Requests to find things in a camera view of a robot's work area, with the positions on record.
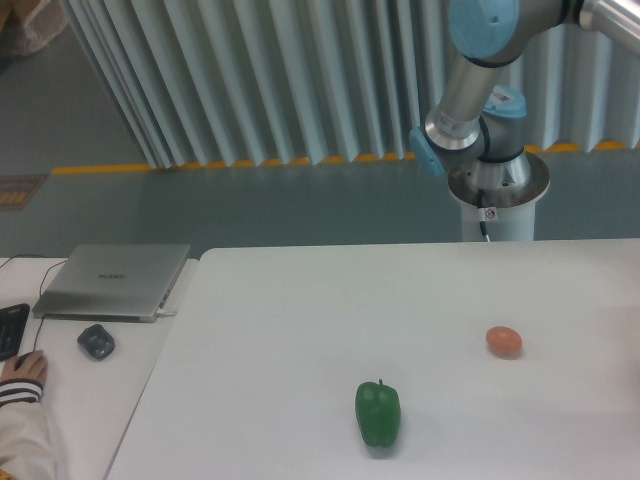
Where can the black keyboard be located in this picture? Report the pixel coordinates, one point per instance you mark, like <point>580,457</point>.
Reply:
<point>13,321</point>

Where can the green bell pepper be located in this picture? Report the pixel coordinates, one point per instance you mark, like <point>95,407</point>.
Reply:
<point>378,413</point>

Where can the silver closed laptop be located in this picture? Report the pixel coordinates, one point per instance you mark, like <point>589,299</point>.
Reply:
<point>113,282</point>

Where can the brown egg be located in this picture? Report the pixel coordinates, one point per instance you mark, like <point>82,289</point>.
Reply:
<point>504,342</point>

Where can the person's hand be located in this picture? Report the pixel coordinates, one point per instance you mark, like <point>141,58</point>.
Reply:
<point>37,374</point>

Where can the brown cardboard box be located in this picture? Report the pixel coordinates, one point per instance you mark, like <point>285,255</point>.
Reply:
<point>29,26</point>

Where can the white folding partition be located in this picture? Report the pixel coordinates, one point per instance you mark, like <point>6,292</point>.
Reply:
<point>294,81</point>

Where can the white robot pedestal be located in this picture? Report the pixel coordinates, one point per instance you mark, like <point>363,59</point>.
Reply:
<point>497,201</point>

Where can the white sleeved forearm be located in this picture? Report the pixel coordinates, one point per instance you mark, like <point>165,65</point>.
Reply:
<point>26,449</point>

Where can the black computer mouse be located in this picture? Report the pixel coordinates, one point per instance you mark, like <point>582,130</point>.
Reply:
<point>25,361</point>

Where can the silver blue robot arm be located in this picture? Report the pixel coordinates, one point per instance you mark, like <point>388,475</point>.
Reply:
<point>475,90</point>

